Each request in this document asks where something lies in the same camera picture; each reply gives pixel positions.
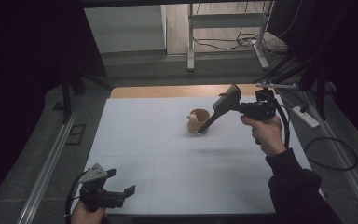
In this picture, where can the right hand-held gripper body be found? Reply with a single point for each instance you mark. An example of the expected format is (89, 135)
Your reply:
(261, 109)

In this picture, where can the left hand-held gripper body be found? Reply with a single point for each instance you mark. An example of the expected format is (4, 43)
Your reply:
(99, 196)

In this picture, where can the wooden cup with small figure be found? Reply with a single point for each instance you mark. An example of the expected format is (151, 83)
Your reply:
(199, 119)

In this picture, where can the person's right hand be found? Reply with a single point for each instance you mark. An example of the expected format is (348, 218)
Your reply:
(268, 135)

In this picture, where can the white table sheet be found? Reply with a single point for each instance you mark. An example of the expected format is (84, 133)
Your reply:
(155, 161)

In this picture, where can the aluminium floor rail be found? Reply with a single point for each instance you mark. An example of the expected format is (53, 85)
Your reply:
(345, 161)
(45, 174)

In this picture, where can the person's left hand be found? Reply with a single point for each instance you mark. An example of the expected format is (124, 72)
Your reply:
(85, 216)

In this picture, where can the dark floor outlet plate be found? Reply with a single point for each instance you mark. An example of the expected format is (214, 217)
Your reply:
(76, 134)

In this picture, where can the white power strip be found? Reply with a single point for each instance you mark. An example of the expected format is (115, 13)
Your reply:
(306, 117)

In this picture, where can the black tripod stand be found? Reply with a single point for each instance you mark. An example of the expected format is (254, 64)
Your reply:
(320, 93)
(66, 96)

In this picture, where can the white metal desk frame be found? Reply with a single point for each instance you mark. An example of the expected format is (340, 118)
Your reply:
(191, 37)

